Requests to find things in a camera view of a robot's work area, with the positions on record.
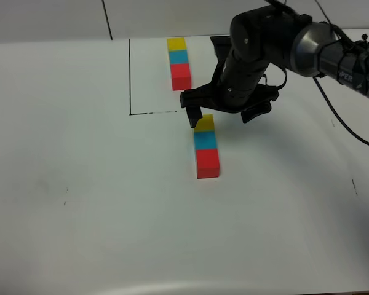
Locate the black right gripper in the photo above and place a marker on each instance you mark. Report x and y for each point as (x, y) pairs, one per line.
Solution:
(234, 88)

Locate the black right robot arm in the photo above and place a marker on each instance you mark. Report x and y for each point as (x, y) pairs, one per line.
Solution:
(275, 35)

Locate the red template block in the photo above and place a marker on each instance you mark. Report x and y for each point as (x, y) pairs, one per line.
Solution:
(180, 76)

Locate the blue template block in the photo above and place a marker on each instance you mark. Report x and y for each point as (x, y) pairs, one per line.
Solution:
(178, 57)

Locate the yellow template block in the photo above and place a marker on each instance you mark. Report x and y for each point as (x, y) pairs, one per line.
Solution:
(176, 44)

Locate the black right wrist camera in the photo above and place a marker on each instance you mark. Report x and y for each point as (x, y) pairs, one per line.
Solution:
(222, 46)

